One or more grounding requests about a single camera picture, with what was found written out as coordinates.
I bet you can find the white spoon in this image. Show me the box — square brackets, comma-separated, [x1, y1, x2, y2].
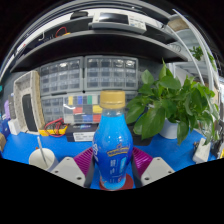
[35, 135, 46, 168]

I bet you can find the white shelf unit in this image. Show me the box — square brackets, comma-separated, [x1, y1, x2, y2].
[166, 9, 224, 134]

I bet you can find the plain black box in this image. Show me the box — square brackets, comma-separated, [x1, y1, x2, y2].
[128, 124, 154, 147]

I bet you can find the green potted plant, white pot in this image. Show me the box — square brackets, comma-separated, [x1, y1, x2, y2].
[125, 59, 218, 146]

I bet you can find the white power adapter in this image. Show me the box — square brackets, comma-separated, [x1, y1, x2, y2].
[192, 137, 212, 164]

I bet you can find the black box with white label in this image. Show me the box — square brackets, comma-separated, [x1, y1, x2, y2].
[64, 123, 101, 143]

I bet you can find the white carton box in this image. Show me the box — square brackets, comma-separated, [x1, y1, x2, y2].
[8, 118, 22, 136]

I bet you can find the dark overhead workbench shelf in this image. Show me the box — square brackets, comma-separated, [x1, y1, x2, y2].
[0, 0, 191, 74]

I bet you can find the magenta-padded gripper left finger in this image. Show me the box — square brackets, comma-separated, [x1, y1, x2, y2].
[50, 147, 96, 188]

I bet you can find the yellow multimeter with red leads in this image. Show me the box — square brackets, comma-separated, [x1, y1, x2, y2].
[38, 118, 69, 138]

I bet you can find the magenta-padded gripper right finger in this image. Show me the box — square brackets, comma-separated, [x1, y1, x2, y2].
[131, 146, 176, 188]

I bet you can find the white mug with red handle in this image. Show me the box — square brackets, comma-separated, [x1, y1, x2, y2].
[28, 147, 59, 172]

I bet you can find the blue drink bottle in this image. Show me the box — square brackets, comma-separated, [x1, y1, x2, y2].
[92, 89, 134, 191]

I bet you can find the black rectangular speaker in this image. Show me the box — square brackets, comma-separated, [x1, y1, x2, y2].
[21, 93, 39, 133]

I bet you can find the drawer cabinet with coloured drawers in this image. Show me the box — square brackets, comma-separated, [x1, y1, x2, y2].
[63, 94, 104, 125]

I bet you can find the beige perforated tray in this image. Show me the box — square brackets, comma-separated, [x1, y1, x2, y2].
[13, 69, 46, 135]

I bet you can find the grey small-parts drawer cabinet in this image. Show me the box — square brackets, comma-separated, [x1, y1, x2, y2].
[40, 95, 66, 124]
[124, 91, 141, 104]
[83, 54, 139, 92]
[39, 57, 84, 96]

